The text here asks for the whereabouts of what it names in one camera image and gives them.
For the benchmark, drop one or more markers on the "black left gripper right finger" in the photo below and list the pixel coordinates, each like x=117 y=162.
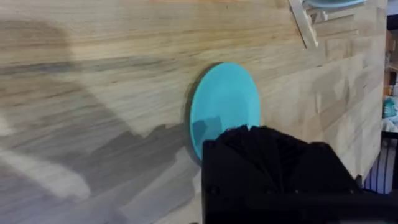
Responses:
x=304 y=168

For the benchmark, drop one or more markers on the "pale wooden peg rack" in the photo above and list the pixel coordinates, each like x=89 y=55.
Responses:
x=306 y=26

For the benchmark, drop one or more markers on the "turquoise plate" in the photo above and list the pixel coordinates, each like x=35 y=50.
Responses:
x=225 y=96

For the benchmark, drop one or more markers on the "light blue plate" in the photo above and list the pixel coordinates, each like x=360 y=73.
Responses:
x=334 y=3

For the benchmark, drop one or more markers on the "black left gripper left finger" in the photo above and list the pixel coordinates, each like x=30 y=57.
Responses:
x=230 y=168

